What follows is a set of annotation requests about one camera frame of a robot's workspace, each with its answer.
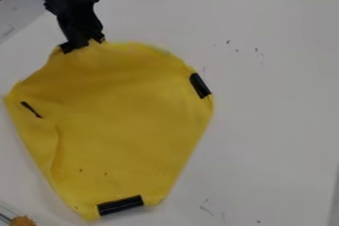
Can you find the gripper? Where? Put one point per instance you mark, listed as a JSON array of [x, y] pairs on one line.
[[77, 22]]

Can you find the yellow cloth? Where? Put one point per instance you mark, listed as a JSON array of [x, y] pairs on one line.
[[119, 121]]

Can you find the orange plush toy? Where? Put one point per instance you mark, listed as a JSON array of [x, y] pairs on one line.
[[22, 221]]

